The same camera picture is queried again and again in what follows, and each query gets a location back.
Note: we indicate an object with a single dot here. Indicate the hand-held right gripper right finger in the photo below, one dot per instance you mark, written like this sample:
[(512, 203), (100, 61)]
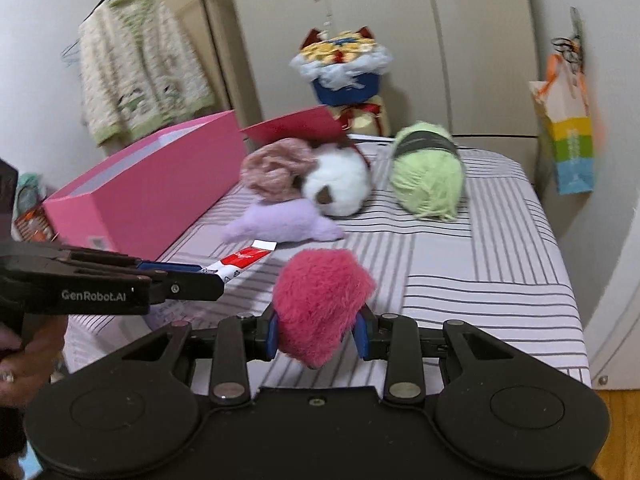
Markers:
[(359, 338)]

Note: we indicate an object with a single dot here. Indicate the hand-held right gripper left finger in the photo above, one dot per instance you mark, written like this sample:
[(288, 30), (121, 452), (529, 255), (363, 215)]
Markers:
[(271, 338)]

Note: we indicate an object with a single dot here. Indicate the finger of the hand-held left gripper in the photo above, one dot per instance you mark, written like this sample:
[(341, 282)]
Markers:
[(150, 264), (192, 287)]

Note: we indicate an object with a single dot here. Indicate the pink fuzzy plush toy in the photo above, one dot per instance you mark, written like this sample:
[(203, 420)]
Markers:
[(320, 300)]

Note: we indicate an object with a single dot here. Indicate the tissue packet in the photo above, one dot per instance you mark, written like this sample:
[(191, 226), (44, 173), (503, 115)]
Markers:
[(240, 258)]

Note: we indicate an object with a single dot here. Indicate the pink cardboard box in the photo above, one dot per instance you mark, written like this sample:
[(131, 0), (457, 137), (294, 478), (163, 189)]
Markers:
[(150, 185)]

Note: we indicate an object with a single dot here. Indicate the dusty pink knitted cloth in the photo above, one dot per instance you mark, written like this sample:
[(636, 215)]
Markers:
[(275, 165)]

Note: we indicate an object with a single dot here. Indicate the person's left hand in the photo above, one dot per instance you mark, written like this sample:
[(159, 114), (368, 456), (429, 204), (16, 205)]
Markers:
[(35, 360)]

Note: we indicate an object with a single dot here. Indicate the small basket with items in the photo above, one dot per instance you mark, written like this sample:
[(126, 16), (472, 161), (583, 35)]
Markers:
[(32, 210)]

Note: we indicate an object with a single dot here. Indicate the lavender plush toy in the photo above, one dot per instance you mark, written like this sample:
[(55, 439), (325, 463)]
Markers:
[(285, 222)]

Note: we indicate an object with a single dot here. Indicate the striped bed sheet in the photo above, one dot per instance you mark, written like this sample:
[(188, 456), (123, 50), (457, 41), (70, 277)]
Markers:
[(475, 270)]

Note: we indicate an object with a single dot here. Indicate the white fluffy plush toy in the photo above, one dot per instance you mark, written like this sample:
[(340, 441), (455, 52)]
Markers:
[(340, 177)]

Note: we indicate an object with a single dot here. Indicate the green yarn ball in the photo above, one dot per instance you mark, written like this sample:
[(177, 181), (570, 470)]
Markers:
[(425, 175)]

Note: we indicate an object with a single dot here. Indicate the red cardboard sheet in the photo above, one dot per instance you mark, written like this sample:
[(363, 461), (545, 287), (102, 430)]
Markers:
[(295, 125)]

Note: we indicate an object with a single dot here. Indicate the cream and green knitted cardigan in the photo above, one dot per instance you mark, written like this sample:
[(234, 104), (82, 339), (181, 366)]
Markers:
[(140, 65)]

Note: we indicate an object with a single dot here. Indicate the clothes hanger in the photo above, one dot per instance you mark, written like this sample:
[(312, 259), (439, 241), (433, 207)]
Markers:
[(75, 50)]

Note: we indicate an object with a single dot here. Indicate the flower bouquet in blue wrap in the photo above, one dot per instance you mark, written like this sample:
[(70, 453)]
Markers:
[(342, 67)]

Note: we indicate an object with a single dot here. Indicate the colourful paper bag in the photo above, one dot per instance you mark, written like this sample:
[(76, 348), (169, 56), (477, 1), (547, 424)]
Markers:
[(570, 140)]

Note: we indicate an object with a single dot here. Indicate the beige wardrobe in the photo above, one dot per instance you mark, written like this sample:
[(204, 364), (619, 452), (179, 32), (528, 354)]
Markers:
[(400, 35)]

